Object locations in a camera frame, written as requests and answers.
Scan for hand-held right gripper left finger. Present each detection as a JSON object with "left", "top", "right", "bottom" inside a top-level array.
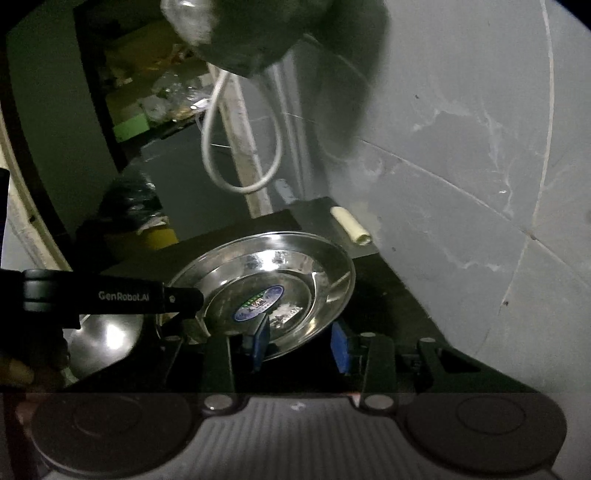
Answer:
[{"left": 117, "top": 314, "right": 271, "bottom": 411}]

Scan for crumpled plastic wrappers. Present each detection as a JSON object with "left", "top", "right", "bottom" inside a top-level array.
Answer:
[{"left": 139, "top": 69, "right": 214, "bottom": 124}]

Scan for green box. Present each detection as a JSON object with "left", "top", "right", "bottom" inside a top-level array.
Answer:
[{"left": 113, "top": 115, "right": 151, "bottom": 143}]

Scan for steel bowl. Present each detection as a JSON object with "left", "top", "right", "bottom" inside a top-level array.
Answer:
[{"left": 68, "top": 314, "right": 145, "bottom": 380}]

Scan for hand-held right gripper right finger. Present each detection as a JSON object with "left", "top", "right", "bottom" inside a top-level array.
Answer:
[{"left": 330, "top": 320, "right": 490, "bottom": 411}]

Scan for white cable loop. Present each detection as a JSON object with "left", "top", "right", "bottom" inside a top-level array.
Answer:
[{"left": 201, "top": 69, "right": 283, "bottom": 193}]

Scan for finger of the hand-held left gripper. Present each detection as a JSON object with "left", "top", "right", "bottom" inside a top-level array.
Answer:
[{"left": 164, "top": 287, "right": 205, "bottom": 320}]

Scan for dark shiny plastic bag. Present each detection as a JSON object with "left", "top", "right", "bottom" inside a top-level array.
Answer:
[{"left": 159, "top": 0, "right": 389, "bottom": 78}]

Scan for steel plate with sticker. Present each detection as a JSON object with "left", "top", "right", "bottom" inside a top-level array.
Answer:
[{"left": 168, "top": 232, "right": 357, "bottom": 361}]

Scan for cleaver with cream handle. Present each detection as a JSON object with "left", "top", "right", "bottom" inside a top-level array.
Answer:
[{"left": 329, "top": 206, "right": 373, "bottom": 246}]

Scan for yellow box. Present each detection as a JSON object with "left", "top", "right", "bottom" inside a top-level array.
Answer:
[{"left": 137, "top": 222, "right": 180, "bottom": 251}]

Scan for black plastic bag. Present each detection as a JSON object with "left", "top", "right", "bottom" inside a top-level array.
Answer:
[{"left": 98, "top": 170, "right": 163, "bottom": 228}]

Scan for person's left hand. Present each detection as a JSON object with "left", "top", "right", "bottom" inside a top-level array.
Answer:
[{"left": 0, "top": 356, "right": 34, "bottom": 387}]

